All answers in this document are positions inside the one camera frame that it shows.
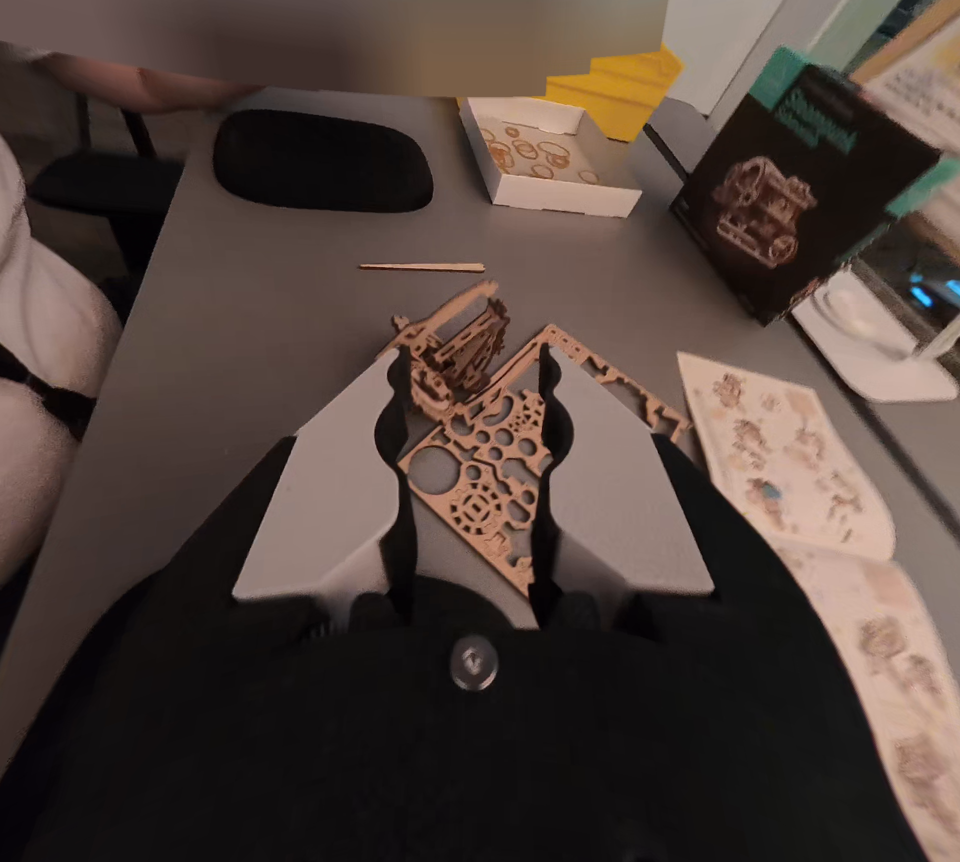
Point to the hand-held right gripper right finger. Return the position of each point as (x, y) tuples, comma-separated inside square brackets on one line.
[(622, 509)]

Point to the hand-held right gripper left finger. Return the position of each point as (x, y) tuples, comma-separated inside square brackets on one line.
[(322, 509)]

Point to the wooden cut-out part sheet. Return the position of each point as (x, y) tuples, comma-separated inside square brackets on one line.
[(491, 461)]

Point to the wooden mechanical model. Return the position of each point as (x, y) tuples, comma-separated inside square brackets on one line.
[(450, 352)]

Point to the person's left forearm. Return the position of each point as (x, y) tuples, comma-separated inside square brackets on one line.
[(150, 86)]

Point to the black model kit box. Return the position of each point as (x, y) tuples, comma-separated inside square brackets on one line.
[(795, 202)]

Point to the instruction booklet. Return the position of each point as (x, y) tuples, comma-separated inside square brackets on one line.
[(795, 472)]

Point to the thin wooden stick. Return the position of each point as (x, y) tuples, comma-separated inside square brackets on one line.
[(420, 267)]

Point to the white round device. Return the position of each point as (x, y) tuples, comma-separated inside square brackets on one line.
[(862, 352)]

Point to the white cardboard tray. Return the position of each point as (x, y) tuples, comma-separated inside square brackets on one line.
[(555, 198)]

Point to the black oval pad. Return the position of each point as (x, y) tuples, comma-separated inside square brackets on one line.
[(322, 161)]

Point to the pile of rubber bands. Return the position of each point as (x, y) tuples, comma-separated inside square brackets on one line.
[(555, 153)]

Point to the black office chair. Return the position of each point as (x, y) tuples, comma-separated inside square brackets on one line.
[(105, 183)]

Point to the yellow plastic bin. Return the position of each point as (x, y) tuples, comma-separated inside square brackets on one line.
[(622, 93)]

